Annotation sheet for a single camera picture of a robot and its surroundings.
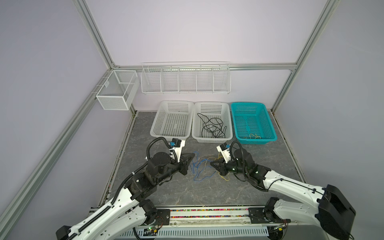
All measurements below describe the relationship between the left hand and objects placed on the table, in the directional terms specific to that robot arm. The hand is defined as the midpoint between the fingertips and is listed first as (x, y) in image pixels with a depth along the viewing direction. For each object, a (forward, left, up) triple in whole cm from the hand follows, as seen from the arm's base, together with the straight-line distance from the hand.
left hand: (194, 157), depth 67 cm
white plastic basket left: (+46, +14, -26) cm, 55 cm away
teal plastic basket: (+38, -45, -26) cm, 64 cm away
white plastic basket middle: (+50, -22, -22) cm, 59 cm away
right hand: (+1, -9, -12) cm, 15 cm away
